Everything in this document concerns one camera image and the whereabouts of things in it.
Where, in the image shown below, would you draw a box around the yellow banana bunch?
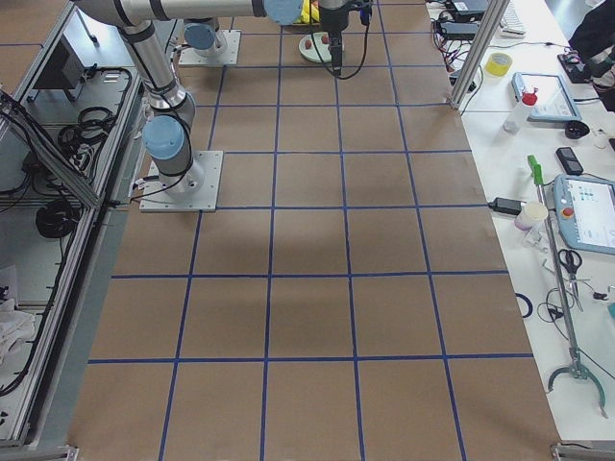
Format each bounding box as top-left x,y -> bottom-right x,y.
294,0 -> 320,25

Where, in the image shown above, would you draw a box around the far teach pendant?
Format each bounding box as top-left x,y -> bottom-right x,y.
511,72 -> 582,123

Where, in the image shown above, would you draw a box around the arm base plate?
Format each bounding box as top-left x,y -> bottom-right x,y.
139,151 -> 224,212
179,29 -> 241,67

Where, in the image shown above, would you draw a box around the light green plate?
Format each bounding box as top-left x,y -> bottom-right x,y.
299,32 -> 331,63

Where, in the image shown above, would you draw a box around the near teach pendant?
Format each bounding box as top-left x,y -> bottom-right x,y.
553,175 -> 614,255

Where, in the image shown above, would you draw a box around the aluminium frame post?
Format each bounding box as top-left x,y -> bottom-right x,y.
450,0 -> 509,109

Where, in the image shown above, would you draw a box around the black scissors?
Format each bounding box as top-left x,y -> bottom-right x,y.
557,249 -> 583,311

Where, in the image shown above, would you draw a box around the white crumpled cloth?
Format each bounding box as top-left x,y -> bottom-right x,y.
1,299 -> 36,362

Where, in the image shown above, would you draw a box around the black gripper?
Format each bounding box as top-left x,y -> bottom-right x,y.
319,0 -> 349,76

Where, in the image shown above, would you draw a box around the black phone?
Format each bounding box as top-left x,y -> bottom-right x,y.
555,147 -> 584,176

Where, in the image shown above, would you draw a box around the black power adapter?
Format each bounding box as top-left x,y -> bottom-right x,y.
437,22 -> 480,40

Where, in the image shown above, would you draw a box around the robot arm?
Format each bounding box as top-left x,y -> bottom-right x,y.
184,17 -> 227,58
76,1 -> 304,197

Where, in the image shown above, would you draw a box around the teach pendant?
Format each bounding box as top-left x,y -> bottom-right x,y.
511,72 -> 582,123
553,175 -> 614,255

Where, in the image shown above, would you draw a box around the green marker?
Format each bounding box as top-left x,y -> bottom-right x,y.
527,155 -> 544,186

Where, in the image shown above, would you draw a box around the yellow tape roll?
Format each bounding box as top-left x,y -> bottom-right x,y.
484,52 -> 513,77

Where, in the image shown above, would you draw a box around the long reach grabber tool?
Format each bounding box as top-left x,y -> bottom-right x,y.
535,182 -> 607,420

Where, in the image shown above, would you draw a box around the clear bottle red cap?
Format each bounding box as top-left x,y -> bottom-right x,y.
503,87 -> 538,134

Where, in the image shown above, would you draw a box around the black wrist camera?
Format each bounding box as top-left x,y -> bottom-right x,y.
357,0 -> 373,27

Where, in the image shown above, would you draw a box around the paper cup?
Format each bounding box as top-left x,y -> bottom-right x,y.
514,202 -> 549,231

